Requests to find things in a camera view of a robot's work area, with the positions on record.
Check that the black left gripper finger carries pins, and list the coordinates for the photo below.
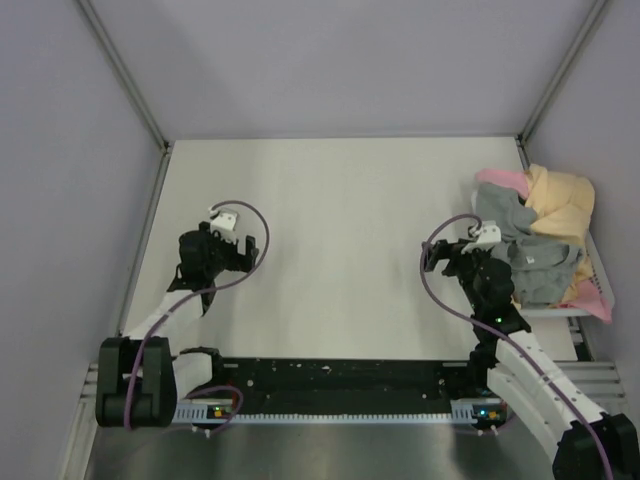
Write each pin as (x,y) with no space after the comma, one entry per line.
(249,242)
(247,261)

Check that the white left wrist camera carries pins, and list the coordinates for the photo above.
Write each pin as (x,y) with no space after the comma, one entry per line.
(223,221)

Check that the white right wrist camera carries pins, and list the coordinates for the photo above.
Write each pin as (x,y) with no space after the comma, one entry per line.
(483,237)

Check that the grey slotted cable duct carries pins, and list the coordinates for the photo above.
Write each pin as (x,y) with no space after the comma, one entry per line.
(461,412)

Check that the left aluminium corner post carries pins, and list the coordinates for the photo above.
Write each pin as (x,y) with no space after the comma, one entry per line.
(121,72)

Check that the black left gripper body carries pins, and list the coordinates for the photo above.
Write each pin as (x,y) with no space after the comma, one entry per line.
(223,252)

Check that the grey t shirt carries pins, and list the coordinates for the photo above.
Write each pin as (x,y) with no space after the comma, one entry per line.
(542,267)

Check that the yellow t shirt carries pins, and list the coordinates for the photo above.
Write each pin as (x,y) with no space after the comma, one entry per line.
(564,205)

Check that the pink t shirt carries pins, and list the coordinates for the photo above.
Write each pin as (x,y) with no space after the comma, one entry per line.
(515,181)

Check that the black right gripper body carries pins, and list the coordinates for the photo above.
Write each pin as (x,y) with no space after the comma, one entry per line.
(465,266)

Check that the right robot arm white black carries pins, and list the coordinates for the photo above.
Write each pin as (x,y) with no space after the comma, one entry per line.
(582,439)

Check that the aluminium corner post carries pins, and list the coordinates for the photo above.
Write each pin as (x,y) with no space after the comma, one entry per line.
(121,72)
(595,15)

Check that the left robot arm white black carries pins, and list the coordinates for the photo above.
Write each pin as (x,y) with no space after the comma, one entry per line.
(136,381)

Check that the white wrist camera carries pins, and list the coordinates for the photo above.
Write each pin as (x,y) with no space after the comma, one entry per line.
(223,221)
(483,237)

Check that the right aluminium corner post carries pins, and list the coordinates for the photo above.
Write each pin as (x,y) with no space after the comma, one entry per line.
(595,15)

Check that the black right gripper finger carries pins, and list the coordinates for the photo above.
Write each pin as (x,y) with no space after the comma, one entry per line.
(433,258)
(444,248)

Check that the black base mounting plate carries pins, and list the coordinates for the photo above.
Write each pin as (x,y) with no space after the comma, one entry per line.
(335,387)

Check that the white laundry basket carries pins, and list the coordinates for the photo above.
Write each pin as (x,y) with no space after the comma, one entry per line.
(590,296)

